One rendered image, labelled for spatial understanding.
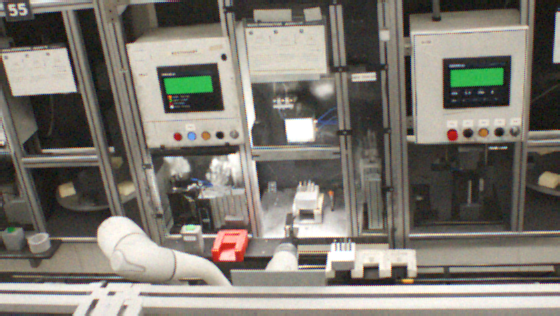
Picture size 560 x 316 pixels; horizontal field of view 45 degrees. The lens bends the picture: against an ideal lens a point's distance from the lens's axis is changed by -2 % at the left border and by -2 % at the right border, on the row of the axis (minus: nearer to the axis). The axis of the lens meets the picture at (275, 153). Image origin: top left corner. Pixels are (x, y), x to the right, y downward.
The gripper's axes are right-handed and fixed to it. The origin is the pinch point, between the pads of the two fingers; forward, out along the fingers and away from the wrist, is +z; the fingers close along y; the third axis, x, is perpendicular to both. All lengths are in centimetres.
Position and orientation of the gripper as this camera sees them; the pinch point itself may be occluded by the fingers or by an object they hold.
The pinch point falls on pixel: (293, 222)
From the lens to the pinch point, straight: 274.1
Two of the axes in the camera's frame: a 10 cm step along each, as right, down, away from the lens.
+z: 1.4, -4.6, 8.8
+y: -1.1, -8.9, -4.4
